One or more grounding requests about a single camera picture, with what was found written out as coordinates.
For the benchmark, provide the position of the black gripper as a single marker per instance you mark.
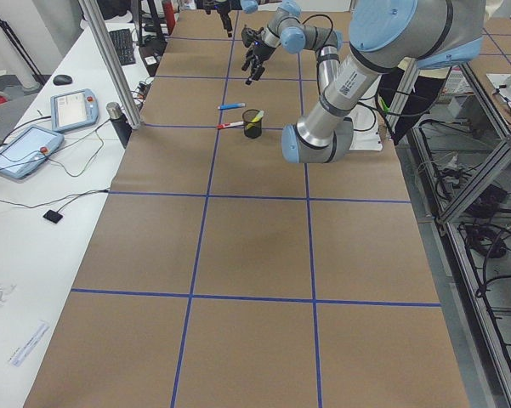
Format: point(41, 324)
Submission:
point(224, 16)
point(261, 49)

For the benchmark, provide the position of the blue marker pen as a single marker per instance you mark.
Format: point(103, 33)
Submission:
point(226, 107)

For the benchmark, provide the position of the yellow highlighter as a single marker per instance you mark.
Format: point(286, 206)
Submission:
point(256, 119)

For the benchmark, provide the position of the red capped white marker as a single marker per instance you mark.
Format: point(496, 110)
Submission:
point(230, 125)

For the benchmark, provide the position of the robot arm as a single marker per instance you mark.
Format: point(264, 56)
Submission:
point(436, 34)
point(247, 6)

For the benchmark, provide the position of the black mesh pen cup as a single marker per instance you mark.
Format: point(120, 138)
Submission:
point(256, 131)

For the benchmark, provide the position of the black keyboard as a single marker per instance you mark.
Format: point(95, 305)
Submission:
point(123, 44)

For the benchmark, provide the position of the dark water bottle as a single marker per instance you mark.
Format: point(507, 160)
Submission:
point(119, 122)

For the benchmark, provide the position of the black computer mouse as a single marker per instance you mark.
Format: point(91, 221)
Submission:
point(62, 80)

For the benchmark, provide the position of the upper teach pendant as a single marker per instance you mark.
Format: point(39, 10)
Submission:
point(73, 110)

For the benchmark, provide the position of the teach pendant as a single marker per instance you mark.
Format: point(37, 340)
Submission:
point(28, 151)
point(73, 110)

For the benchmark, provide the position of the lower teach pendant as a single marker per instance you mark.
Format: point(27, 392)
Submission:
point(28, 151)

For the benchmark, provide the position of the small black square pad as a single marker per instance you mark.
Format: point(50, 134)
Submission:
point(52, 216)

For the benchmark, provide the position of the white paper label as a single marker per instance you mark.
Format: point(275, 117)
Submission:
point(22, 352)

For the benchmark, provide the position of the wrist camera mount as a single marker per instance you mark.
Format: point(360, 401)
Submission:
point(249, 36)

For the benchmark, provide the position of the white camera stand base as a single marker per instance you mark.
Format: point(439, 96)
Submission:
point(366, 130)

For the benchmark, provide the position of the aluminium frame post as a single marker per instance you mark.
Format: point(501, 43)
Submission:
point(95, 20)

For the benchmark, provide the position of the aluminium side frame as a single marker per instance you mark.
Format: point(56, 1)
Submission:
point(463, 153)

